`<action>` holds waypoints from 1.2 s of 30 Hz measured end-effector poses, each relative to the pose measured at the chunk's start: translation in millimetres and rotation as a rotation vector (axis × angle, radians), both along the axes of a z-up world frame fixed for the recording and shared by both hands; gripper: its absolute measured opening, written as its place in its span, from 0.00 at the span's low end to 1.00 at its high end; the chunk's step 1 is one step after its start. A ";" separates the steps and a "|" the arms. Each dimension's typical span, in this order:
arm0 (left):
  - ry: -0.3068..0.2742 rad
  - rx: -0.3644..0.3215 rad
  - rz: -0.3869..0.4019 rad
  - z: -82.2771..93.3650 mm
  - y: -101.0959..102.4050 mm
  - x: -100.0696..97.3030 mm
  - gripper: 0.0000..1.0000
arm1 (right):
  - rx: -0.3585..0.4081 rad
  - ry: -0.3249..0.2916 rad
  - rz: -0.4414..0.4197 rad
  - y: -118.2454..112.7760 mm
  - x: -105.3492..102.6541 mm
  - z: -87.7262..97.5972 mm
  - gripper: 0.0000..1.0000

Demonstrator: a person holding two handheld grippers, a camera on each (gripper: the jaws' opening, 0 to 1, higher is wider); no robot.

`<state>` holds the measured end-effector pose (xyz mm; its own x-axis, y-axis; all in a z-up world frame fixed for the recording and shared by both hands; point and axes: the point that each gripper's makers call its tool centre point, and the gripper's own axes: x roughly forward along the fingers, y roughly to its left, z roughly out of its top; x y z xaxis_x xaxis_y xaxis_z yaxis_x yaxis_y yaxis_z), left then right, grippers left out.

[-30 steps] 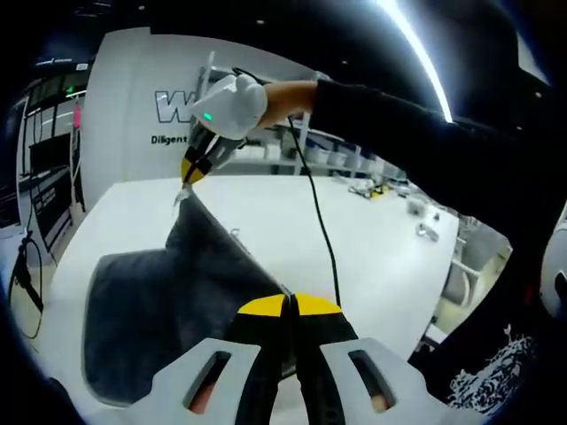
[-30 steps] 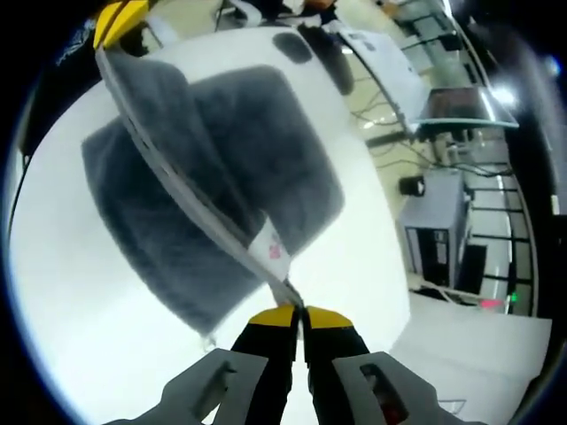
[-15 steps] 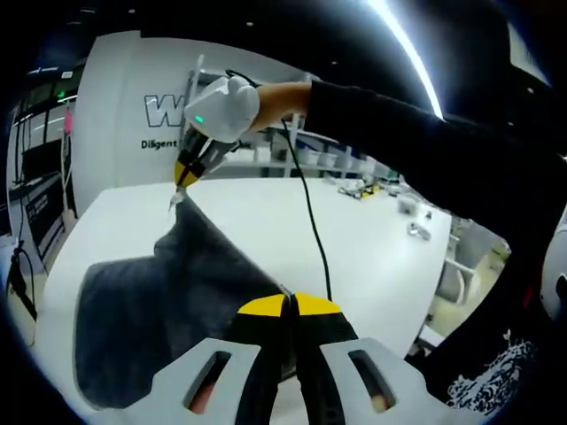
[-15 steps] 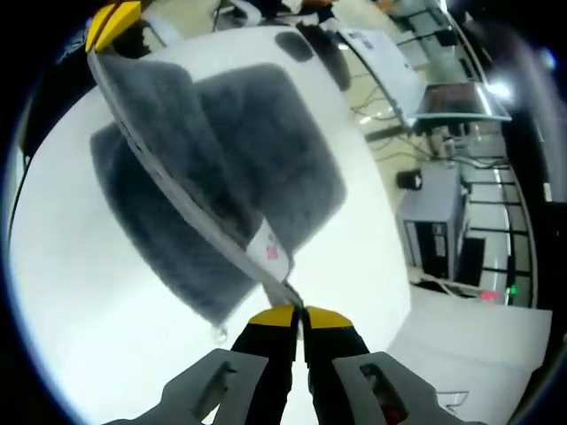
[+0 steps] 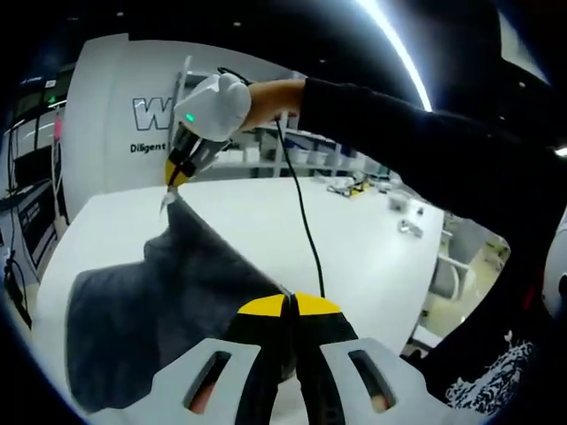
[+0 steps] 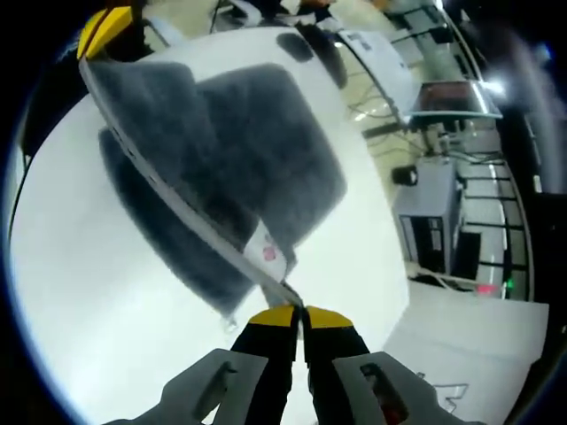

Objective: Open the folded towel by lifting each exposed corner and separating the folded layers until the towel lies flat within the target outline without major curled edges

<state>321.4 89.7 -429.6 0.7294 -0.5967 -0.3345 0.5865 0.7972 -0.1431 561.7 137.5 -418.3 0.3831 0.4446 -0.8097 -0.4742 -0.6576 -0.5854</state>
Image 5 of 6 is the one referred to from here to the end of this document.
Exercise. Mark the yellow and white tools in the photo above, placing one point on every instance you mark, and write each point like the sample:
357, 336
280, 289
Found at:
354, 190

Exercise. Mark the grey towel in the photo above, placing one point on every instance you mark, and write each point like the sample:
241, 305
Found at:
177, 274

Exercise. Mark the grey metal shelf unit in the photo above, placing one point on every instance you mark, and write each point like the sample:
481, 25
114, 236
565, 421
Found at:
270, 155

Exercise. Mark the pink tag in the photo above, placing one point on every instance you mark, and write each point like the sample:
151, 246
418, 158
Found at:
58, 128

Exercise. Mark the clear plastic packet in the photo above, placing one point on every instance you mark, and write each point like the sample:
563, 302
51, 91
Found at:
409, 228

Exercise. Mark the person's left hand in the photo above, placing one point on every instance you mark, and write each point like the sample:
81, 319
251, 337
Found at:
201, 396

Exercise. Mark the white chair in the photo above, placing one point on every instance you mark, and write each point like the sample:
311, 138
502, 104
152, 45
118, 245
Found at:
449, 265

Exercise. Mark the green lit sign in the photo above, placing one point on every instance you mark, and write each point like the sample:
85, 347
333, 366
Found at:
52, 98

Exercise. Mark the ceiling light strip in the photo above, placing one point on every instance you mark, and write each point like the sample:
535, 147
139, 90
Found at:
398, 40

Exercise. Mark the person's right hand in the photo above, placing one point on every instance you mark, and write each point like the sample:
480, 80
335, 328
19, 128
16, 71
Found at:
274, 102

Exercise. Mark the white chest-worn device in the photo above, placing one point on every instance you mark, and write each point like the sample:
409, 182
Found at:
556, 265

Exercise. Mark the clear plastic container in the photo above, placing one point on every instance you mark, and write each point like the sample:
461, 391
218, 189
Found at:
398, 201

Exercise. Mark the grey cabinet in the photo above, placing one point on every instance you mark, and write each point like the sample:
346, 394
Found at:
40, 212

